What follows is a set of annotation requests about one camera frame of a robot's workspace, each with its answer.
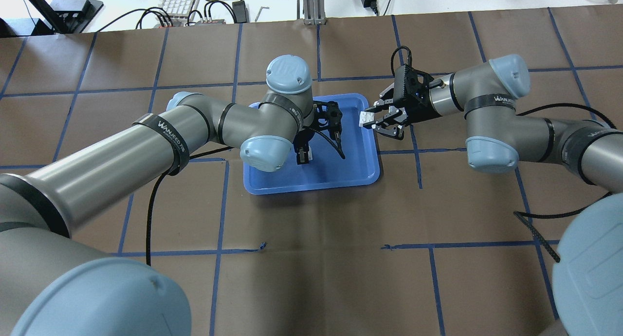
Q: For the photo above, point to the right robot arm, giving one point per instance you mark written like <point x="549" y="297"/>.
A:
<point x="587" y="274"/>

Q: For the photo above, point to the black monitor stand base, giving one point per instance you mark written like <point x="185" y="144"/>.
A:
<point x="75" y="15"/>

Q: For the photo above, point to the lower usb hub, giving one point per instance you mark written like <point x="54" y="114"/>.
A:
<point x="167" y="24"/>

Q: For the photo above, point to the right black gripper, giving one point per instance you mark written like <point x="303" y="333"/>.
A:
<point x="417" y="112"/>

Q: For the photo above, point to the upper usb hub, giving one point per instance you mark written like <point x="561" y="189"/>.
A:
<point x="212" y="22"/>

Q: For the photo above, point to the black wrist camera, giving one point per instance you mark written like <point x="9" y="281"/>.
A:
<point x="411" y="87"/>

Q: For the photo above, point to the brown paper table cover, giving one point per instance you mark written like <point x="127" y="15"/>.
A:
<point x="432" y="248"/>

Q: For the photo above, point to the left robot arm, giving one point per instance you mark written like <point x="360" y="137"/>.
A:
<point x="54" y="286"/>

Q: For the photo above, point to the usb hub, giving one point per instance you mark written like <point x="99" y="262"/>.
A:
<point x="212" y="22"/>
<point x="167" y="24"/>

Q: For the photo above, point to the blue plastic tray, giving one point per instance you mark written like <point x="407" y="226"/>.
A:
<point x="326" y="169"/>

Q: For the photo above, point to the white keyboard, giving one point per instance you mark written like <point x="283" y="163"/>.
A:
<point x="178" y="9"/>

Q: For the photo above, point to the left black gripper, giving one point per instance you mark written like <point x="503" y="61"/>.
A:
<point x="302" y="148"/>

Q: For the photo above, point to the aluminium frame post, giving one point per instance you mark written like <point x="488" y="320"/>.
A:
<point x="312" y="12"/>

